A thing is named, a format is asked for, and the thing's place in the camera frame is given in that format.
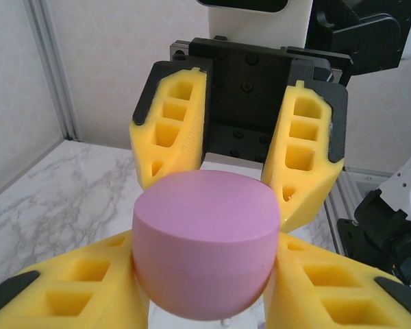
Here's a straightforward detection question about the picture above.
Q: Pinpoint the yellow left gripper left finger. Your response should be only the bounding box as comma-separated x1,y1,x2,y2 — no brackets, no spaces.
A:
0,230,149,329

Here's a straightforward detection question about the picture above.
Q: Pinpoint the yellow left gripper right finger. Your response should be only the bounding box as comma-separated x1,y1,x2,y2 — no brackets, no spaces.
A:
262,232,411,329

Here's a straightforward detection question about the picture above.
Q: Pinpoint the pink earbud charging case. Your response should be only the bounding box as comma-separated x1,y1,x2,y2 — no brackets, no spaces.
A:
132,170,281,322

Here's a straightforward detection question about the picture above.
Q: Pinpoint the wide aluminium mounting rail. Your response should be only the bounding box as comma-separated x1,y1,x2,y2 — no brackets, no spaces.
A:
323,166,401,256

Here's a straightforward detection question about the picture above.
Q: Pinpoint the aluminium frame corner post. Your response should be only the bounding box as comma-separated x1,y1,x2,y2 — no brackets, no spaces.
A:
22,0,80,142

